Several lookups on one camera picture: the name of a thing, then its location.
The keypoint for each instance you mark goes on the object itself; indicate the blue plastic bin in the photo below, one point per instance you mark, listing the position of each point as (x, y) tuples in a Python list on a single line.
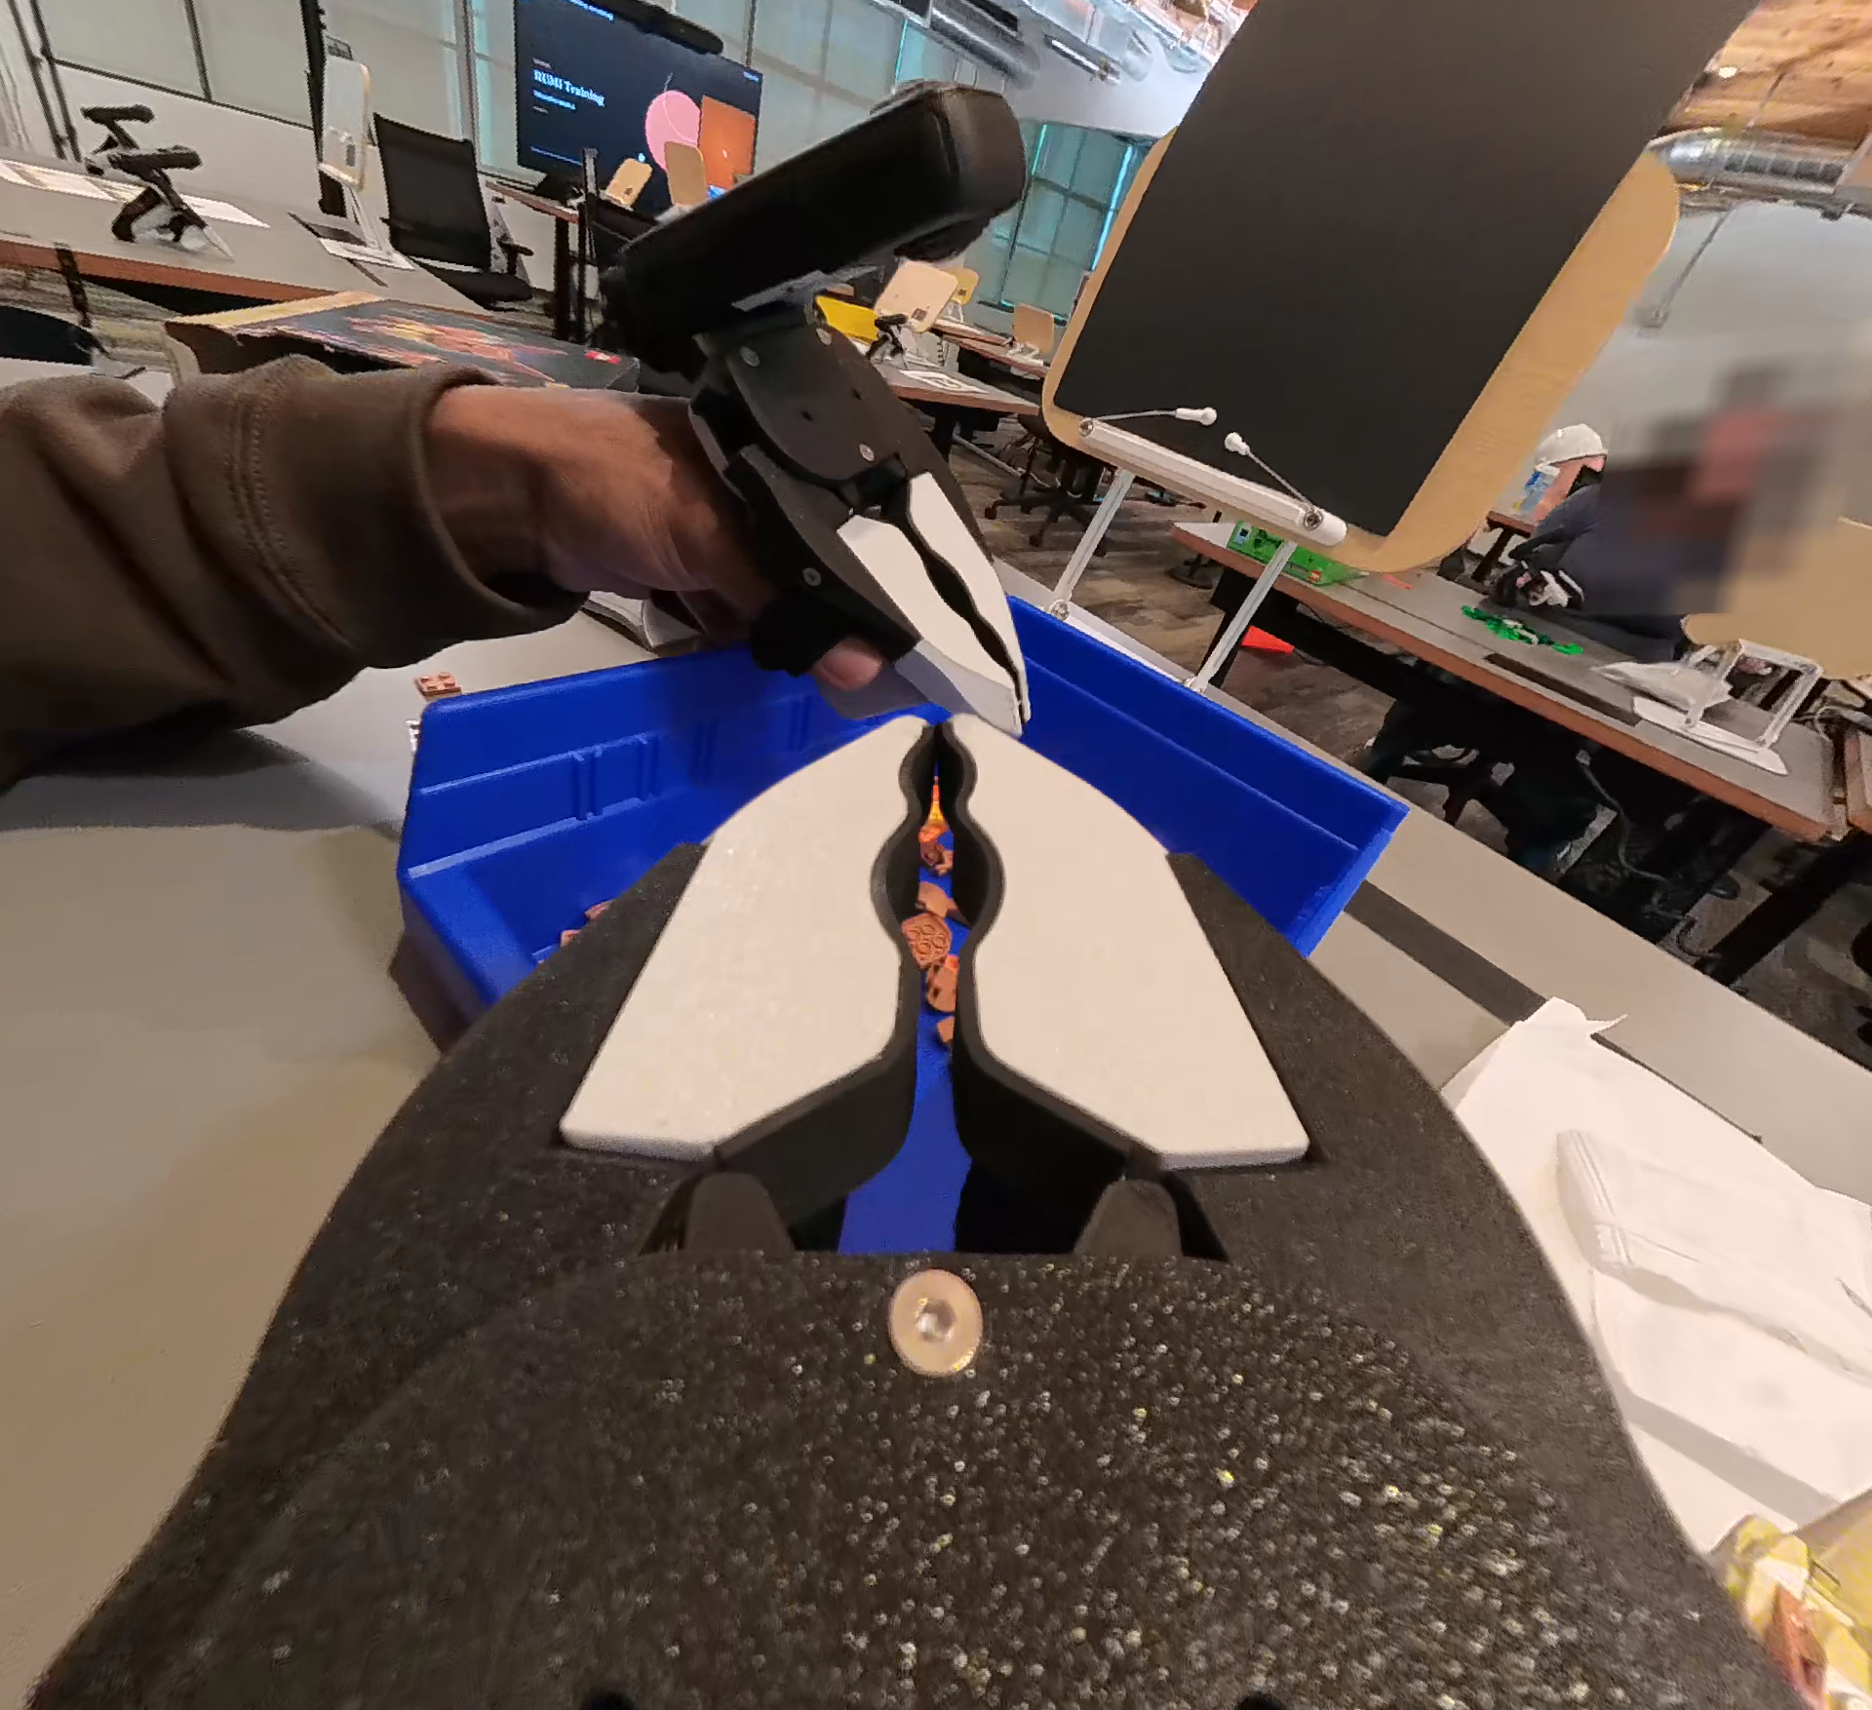
[(585, 775)]

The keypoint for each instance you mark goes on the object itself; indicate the wooden office desk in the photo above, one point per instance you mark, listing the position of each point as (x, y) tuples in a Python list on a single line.
[(1464, 657)]

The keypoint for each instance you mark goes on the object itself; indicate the white printed paper sheets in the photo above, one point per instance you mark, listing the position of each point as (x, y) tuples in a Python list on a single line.
[(1682, 1227)]

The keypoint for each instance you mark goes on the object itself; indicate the white hard hat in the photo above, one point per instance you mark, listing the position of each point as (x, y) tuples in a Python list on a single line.
[(1572, 445)]

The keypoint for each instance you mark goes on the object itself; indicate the black gripper on stand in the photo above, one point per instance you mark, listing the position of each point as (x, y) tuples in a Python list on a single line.
[(146, 190)]

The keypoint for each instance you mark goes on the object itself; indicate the black video bar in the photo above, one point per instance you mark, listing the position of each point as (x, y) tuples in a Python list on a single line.
[(651, 11)]

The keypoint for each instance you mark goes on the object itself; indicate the large wall display screen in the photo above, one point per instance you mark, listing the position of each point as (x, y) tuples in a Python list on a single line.
[(614, 117)]

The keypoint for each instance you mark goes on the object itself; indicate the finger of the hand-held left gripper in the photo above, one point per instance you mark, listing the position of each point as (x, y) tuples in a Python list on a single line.
[(915, 628), (958, 555)]

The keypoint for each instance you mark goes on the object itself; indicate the black office chair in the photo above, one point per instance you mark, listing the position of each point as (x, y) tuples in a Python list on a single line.
[(439, 205)]

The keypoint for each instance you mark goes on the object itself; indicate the person's left hand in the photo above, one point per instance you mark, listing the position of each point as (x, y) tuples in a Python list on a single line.
[(614, 496)]

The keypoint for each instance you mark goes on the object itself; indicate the silver ventilation duct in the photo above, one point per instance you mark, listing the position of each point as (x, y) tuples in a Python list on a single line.
[(1755, 172)]

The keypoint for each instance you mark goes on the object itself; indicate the green plastic parts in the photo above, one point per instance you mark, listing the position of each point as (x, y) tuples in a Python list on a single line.
[(1295, 555), (1521, 634)]

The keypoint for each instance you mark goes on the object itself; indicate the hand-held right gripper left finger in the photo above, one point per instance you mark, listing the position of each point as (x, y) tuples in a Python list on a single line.
[(746, 980)]

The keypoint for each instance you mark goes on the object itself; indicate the pile of brown lego pieces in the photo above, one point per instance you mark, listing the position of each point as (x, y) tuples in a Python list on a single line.
[(925, 942)]

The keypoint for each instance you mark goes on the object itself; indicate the person's left forearm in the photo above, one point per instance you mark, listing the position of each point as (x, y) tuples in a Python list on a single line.
[(219, 526)]

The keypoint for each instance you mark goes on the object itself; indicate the yellow crinkled wrapper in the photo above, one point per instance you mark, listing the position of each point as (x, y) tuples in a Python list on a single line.
[(1806, 1609)]

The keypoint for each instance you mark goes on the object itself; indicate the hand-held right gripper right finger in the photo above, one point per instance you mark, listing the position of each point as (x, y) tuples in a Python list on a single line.
[(1127, 994)]

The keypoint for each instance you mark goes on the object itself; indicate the dark lego set box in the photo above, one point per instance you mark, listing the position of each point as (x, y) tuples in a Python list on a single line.
[(410, 335)]

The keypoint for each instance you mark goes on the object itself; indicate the clear acrylic stand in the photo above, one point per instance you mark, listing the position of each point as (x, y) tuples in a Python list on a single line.
[(1711, 701)]

